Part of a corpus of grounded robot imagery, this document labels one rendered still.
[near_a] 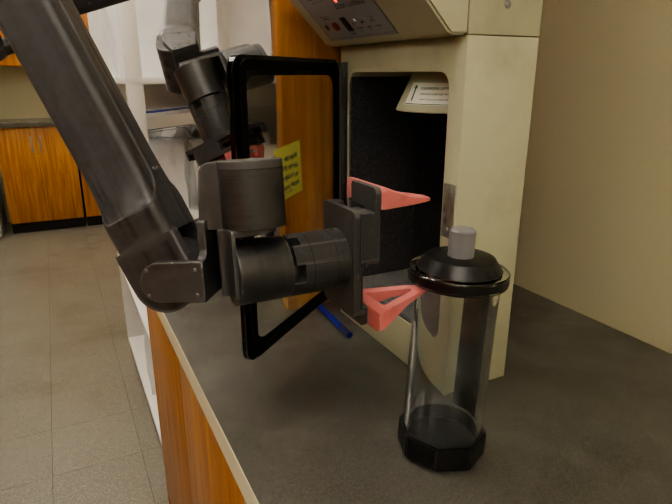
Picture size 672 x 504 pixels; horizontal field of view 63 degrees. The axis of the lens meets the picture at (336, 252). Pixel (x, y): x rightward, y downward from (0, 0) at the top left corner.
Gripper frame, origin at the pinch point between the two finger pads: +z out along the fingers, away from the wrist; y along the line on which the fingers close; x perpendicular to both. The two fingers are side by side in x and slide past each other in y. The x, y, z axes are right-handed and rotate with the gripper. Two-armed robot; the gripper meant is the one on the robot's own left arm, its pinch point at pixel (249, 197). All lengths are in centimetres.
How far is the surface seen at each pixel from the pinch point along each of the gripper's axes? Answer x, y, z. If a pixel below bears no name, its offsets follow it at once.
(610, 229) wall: -41, -41, 29
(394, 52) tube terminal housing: -11.7, -23.9, -10.7
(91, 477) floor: -47, 143, 67
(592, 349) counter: -24, -33, 44
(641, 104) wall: -40, -51, 10
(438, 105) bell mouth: -9.9, -27.5, -1.5
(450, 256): 10.5, -28.0, 14.4
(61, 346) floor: -116, 228, 30
